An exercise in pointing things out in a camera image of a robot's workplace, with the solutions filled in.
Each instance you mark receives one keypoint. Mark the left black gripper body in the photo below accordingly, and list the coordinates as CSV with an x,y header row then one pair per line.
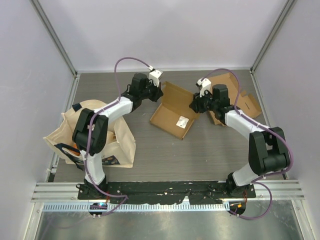
x,y
151,91

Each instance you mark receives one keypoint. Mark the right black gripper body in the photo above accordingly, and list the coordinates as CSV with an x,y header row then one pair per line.
x,y
205,103

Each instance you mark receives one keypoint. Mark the small white plastic packet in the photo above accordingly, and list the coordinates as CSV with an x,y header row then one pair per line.
x,y
182,122

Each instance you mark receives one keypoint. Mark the brown cardboard box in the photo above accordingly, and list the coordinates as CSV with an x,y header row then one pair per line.
x,y
174,103
246,101

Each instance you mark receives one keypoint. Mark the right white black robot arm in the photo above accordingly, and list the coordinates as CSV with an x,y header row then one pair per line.
x,y
267,151

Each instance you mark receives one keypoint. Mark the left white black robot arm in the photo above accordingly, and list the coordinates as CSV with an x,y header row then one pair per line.
x,y
90,133

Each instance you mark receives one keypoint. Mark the beige canvas tote bag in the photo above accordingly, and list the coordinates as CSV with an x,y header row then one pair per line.
x,y
119,150

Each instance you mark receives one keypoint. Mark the orange item in bag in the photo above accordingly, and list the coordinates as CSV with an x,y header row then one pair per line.
x,y
75,150

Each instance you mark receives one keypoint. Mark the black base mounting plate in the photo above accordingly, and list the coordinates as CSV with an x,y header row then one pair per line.
x,y
165,192

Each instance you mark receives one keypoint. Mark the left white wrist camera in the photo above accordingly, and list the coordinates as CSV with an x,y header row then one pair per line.
x,y
155,75

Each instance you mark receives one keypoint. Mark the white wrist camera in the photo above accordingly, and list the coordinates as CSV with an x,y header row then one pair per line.
x,y
155,75
204,85

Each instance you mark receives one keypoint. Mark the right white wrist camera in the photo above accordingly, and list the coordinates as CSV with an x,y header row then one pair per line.
x,y
204,85

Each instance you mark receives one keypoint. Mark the aluminium front rail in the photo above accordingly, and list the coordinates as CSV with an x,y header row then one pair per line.
x,y
67,191

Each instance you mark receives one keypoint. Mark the white slotted cable duct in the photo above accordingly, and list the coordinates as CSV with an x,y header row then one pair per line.
x,y
185,206

